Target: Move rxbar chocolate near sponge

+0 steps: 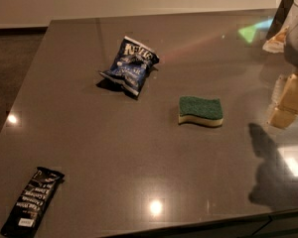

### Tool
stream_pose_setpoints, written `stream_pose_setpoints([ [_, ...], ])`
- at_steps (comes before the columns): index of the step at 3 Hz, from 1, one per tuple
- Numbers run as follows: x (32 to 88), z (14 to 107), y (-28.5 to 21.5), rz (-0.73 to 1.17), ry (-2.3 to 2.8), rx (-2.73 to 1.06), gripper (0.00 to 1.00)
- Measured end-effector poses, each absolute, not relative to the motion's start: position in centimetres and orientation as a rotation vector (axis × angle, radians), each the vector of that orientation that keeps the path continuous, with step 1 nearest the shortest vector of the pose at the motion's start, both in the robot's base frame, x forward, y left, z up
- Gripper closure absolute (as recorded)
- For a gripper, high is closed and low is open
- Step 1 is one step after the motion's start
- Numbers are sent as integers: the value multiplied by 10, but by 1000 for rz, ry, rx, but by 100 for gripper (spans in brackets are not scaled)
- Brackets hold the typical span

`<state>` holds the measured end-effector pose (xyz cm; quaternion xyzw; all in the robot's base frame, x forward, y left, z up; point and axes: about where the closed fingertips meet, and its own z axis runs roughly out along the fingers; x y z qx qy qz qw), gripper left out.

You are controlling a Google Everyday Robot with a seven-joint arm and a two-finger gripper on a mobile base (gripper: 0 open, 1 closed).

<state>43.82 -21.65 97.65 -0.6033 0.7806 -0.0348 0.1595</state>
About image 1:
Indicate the blue kettle chips bag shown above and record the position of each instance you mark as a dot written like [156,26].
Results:
[130,65]

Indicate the black rxbar chocolate wrapper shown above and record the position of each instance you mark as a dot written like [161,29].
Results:
[31,205]

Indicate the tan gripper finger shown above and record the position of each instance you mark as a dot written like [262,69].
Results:
[283,110]

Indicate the black object at table corner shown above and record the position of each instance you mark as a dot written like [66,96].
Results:
[279,18]

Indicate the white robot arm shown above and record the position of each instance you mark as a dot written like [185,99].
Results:
[282,38]

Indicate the green and yellow sponge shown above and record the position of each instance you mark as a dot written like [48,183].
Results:
[200,111]

